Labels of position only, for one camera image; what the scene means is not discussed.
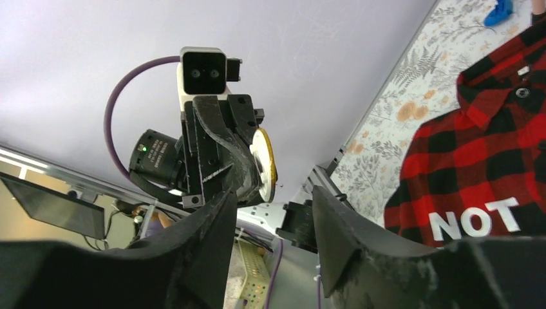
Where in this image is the small round brooch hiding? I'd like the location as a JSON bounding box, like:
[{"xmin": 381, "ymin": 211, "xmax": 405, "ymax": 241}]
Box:
[{"xmin": 249, "ymin": 127, "xmax": 278, "ymax": 203}]

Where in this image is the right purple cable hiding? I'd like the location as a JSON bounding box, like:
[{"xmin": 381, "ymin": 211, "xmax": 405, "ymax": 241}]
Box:
[{"xmin": 262, "ymin": 238, "xmax": 323, "ymax": 309}]

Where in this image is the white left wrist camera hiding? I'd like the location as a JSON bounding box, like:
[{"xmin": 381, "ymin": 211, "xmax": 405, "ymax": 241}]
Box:
[{"xmin": 176, "ymin": 46, "xmax": 243, "ymax": 113}]

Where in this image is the red black plaid shirt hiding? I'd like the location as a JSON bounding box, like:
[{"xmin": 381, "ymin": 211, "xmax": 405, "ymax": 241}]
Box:
[{"xmin": 384, "ymin": 18, "xmax": 545, "ymax": 247}]

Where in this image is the small blue plastic object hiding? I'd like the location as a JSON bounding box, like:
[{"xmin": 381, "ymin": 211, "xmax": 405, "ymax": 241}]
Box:
[{"xmin": 483, "ymin": 0, "xmax": 514, "ymax": 27}]

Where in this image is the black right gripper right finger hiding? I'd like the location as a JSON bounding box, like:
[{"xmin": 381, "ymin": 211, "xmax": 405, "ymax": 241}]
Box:
[{"xmin": 312, "ymin": 186, "xmax": 545, "ymax": 308}]

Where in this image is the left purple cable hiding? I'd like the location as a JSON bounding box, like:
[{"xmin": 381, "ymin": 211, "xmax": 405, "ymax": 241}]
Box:
[{"xmin": 103, "ymin": 55, "xmax": 182, "ymax": 180}]

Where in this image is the dark monitor screen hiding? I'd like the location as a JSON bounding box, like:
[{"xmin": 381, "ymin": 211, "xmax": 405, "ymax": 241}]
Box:
[{"xmin": 1, "ymin": 173, "xmax": 106, "ymax": 239}]

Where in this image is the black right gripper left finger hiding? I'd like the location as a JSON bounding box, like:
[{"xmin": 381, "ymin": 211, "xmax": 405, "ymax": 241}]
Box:
[{"xmin": 1, "ymin": 191, "xmax": 237, "ymax": 308}]

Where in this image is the purple cable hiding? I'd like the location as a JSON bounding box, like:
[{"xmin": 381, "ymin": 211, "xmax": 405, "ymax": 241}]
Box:
[
  {"xmin": 262, "ymin": 238, "xmax": 323, "ymax": 309},
  {"xmin": 103, "ymin": 55, "xmax": 182, "ymax": 180}
]

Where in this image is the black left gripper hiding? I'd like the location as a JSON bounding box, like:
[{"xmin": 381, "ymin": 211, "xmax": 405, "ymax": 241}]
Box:
[{"xmin": 180, "ymin": 94, "xmax": 264, "ymax": 209}]

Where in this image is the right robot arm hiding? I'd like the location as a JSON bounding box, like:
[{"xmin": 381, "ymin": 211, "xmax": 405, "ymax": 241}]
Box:
[{"xmin": 1, "ymin": 187, "xmax": 545, "ymax": 308}]

